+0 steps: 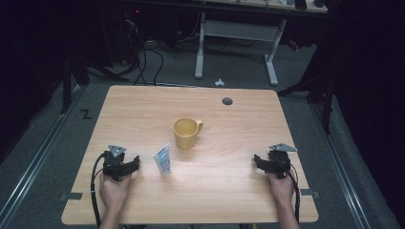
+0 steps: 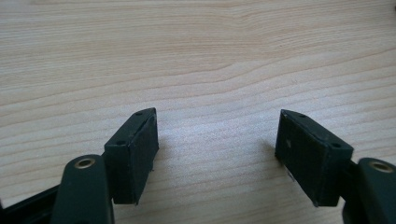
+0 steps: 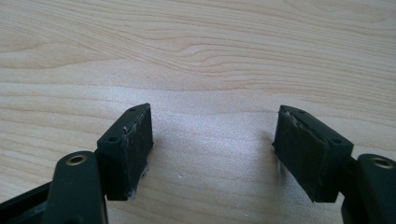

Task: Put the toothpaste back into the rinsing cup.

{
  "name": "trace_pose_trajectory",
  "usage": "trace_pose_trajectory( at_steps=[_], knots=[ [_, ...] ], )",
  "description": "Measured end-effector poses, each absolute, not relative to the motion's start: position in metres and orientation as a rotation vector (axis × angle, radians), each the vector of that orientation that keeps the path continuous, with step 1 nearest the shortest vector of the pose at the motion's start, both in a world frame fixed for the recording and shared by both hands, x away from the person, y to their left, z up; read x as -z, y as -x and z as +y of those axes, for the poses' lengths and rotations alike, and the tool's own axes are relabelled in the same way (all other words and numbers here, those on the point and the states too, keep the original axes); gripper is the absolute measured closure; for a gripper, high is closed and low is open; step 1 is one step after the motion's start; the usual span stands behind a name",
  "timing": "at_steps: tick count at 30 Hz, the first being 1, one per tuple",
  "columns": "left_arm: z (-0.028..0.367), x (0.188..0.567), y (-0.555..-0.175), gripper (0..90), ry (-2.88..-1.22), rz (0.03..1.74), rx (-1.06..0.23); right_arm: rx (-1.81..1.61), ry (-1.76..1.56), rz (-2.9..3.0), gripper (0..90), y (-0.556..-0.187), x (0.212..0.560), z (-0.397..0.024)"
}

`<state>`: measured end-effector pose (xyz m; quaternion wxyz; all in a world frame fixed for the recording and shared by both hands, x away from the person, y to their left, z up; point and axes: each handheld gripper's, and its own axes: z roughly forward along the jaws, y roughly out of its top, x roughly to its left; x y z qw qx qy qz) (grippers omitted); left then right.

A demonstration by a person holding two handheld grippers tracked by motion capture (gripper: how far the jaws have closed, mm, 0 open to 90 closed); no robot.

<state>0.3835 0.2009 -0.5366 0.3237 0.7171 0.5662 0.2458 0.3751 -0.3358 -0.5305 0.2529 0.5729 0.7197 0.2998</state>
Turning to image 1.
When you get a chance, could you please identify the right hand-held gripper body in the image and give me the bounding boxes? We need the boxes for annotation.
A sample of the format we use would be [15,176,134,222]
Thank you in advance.
[266,142,299,180]

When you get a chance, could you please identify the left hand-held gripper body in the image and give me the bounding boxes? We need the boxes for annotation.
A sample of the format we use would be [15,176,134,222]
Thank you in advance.
[102,144,134,182]

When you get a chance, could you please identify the white and blue tube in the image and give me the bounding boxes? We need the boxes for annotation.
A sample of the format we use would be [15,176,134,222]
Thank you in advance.
[153,142,173,177]

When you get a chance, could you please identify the yellow mug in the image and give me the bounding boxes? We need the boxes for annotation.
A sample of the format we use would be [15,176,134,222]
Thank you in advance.
[172,117,204,151]

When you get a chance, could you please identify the person's left hand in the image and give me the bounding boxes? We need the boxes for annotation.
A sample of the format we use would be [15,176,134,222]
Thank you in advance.
[98,173,134,215]

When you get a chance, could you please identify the person's right hand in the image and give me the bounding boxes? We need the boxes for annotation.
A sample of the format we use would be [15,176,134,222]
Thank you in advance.
[266,171,296,208]

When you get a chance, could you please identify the grey tape strip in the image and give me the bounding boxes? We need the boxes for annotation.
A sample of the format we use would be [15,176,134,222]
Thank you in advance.
[59,192,84,202]
[300,188,321,200]

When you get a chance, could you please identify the black stand legs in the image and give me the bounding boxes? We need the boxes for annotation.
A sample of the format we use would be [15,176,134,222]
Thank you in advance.
[277,71,336,135]
[59,52,130,115]

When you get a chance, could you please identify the white-framed desk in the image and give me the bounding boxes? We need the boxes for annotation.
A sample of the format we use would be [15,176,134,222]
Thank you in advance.
[194,0,329,87]

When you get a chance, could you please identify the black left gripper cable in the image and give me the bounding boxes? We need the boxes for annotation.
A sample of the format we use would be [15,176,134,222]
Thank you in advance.
[90,151,109,229]

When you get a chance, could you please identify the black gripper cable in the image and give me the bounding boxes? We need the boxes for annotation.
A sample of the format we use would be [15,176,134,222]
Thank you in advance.
[90,151,109,229]
[286,161,302,224]

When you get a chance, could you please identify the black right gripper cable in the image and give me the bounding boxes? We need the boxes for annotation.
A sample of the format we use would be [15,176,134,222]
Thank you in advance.
[286,161,302,224]

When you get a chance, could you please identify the metal floor rail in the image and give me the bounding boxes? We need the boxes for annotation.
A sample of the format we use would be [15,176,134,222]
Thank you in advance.
[309,104,373,229]
[0,85,84,225]

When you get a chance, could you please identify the bundle of black floor cables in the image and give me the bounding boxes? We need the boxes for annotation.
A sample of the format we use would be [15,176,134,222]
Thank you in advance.
[119,12,165,87]

